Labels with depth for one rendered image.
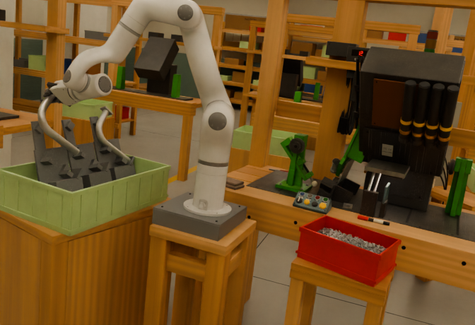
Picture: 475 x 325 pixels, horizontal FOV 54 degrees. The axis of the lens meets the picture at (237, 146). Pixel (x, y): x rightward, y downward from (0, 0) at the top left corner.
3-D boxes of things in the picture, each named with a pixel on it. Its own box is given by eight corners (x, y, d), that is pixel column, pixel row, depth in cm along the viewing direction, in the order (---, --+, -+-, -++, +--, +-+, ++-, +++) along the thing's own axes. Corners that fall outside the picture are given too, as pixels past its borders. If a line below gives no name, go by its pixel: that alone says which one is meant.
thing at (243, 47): (319, 123, 1145) (333, 30, 1100) (206, 105, 1235) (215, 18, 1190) (323, 121, 1196) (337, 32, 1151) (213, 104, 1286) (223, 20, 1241)
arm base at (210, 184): (222, 220, 174) (228, 172, 171) (175, 209, 179) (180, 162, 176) (237, 207, 192) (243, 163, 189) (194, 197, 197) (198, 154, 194)
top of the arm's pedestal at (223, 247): (225, 257, 167) (226, 246, 167) (148, 234, 179) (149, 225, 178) (255, 229, 197) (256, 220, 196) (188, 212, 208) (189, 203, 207)
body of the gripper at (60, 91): (90, 92, 187) (73, 96, 193) (73, 73, 180) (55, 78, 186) (82, 106, 182) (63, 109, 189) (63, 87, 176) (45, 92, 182)
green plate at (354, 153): (356, 174, 212) (375, 132, 206) (339, 166, 215) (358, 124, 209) (361, 169, 223) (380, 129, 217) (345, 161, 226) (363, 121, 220)
